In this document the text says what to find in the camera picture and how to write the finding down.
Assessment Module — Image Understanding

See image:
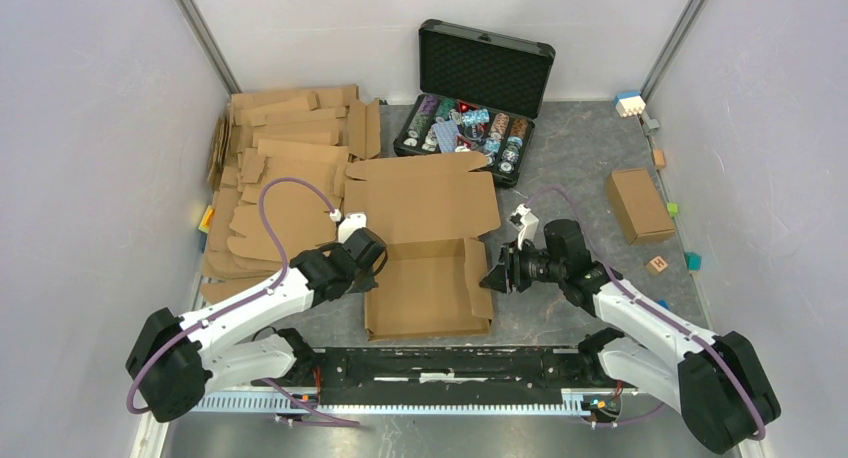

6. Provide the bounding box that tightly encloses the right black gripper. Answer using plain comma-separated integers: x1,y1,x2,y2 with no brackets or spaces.
478,237,565,296

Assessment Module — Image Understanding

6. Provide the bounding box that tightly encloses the cardboard box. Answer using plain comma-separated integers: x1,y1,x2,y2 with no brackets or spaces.
344,152,501,341
604,168,675,245

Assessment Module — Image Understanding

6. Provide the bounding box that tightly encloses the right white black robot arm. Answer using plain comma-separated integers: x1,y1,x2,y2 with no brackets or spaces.
480,206,782,454

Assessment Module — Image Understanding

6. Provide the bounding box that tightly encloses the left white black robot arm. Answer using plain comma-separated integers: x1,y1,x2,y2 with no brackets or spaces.
125,228,388,423

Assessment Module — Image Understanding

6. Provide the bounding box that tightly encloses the folded closed cardboard box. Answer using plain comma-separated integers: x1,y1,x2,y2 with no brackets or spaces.
604,168,675,245

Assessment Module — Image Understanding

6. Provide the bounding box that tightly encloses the stack of flat cardboard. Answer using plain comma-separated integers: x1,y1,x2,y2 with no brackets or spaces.
200,84,381,304

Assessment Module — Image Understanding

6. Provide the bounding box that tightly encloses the orange yellow block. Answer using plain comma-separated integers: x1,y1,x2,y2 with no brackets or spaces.
197,204,215,253

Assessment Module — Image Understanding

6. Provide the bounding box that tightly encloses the wooden letter block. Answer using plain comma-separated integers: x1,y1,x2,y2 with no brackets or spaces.
645,256,669,276

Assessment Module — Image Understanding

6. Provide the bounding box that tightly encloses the black poker chip case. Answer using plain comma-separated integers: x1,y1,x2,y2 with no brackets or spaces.
393,19,556,188

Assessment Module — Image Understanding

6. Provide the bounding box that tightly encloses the teal small cube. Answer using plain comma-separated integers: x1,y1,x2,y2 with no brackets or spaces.
684,251,702,272

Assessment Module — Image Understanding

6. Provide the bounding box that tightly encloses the small wooden cube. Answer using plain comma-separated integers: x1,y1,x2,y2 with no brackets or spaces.
652,149,667,171

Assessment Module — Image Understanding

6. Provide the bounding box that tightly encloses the blue white toy block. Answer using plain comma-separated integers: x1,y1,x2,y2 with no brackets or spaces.
614,91,646,117

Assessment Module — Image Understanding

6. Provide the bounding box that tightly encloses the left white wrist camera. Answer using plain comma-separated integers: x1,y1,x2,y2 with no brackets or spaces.
329,209,367,243

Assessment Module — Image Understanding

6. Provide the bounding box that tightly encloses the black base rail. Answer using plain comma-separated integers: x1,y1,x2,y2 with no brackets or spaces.
275,346,618,406

